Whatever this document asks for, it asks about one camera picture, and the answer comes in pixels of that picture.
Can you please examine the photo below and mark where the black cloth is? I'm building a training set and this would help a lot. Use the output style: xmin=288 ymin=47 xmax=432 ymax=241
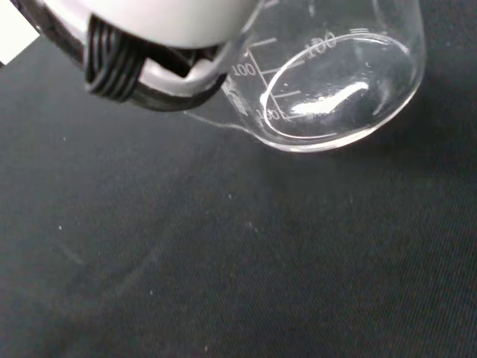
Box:
xmin=0 ymin=0 xmax=477 ymax=358

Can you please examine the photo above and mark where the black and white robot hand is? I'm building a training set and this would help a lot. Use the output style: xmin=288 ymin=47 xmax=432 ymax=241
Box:
xmin=10 ymin=0 xmax=266 ymax=113

